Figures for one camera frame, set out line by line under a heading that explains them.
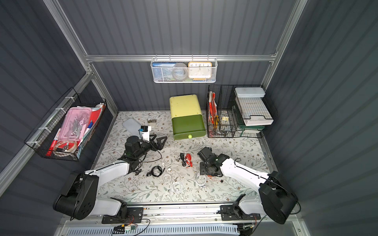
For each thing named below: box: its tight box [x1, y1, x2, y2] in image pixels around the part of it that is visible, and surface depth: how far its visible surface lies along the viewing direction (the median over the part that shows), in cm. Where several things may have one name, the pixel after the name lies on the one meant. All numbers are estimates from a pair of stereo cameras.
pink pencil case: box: [58, 107, 93, 142], surface depth 73 cm
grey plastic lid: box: [122, 118, 142, 137], surface depth 113 cm
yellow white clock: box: [188, 61, 213, 79], surface depth 90 cm
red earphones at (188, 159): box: [185, 153, 193, 168], surface depth 96 cm
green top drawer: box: [171, 114, 207, 141], surface depth 92 cm
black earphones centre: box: [179, 152, 187, 167], surface depth 96 cm
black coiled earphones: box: [146, 165, 165, 178], surface depth 89 cm
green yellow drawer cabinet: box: [169, 94, 207, 141], surface depth 93 cm
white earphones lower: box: [171, 180, 184, 194], surface depth 84 cm
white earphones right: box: [193, 171, 207, 189], surface depth 86 cm
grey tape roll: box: [171, 62, 189, 81], surface depth 89 cm
